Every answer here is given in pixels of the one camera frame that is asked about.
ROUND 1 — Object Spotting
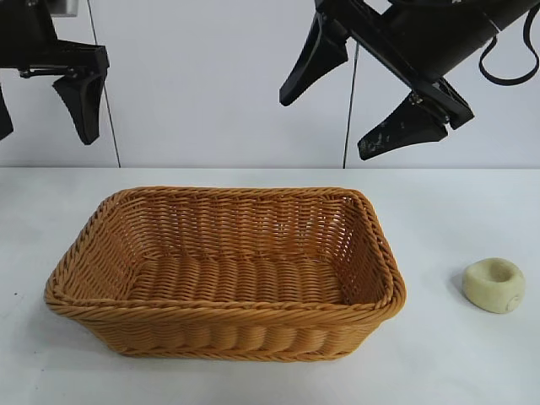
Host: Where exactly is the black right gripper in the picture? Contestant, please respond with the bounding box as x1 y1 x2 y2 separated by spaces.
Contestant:
278 0 499 160

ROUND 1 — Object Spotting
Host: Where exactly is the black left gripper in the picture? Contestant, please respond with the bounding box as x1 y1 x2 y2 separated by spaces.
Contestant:
0 0 111 147

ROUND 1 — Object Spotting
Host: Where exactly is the woven wicker basket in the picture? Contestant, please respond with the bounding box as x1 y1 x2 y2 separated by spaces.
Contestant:
44 185 408 363

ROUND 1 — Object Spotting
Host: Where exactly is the pale egg yolk pastry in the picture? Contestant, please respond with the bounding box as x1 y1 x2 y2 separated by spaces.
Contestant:
460 256 527 316

